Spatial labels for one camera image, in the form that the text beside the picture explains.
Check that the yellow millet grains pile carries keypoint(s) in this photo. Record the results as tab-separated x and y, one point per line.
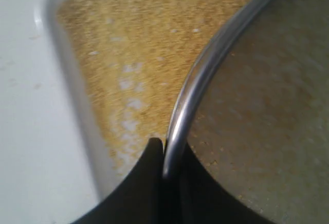
134	56

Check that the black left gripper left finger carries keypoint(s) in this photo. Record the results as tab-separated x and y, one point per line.
136	198

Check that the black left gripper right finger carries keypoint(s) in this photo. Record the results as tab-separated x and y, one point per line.
203	200

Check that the white plastic tray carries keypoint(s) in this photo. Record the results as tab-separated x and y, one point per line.
106	177

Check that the round stainless steel sieve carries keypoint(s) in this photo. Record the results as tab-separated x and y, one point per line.
197	83

